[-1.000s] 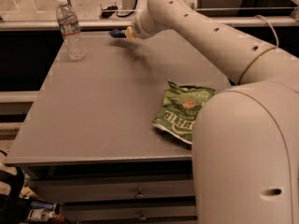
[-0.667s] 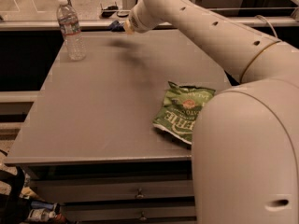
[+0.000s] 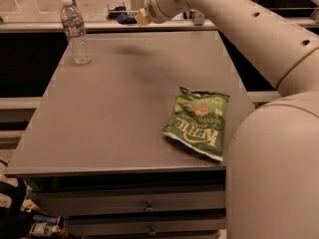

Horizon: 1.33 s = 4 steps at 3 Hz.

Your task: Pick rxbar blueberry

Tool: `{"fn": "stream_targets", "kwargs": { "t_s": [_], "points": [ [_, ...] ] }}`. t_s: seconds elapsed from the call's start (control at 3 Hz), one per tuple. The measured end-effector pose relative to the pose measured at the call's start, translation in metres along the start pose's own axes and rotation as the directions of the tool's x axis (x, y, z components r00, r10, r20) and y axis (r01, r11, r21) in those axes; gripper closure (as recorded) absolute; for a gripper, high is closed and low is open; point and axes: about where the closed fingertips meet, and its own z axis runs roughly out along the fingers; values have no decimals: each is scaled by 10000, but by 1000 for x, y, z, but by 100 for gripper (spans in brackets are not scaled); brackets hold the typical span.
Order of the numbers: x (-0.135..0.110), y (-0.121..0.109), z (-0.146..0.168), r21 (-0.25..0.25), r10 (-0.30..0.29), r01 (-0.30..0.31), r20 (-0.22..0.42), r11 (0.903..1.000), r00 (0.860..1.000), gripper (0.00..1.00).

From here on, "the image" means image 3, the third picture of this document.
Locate upper drawer knob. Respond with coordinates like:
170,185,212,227
144,201,155,213

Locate grey metal railing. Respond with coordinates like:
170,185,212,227
0,0,319,35

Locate drawer knob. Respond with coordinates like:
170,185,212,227
148,226,157,236
144,201,155,213

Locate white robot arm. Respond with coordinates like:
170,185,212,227
139,0,319,239

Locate black bag on floor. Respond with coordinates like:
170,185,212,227
0,159,34,239

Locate grey drawer cabinet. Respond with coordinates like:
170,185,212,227
6,31,253,239

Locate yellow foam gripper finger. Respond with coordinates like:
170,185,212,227
135,8,151,26

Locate clutter items on floor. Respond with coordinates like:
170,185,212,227
23,200,73,239

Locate green kettle chips bag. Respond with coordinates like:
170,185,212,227
162,87,229,161

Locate clear plastic water bottle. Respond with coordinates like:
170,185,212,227
60,0,92,65

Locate dark blue rxbar wrapper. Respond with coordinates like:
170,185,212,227
117,13,137,25

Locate lower drawer knob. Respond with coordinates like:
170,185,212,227
148,226,157,236

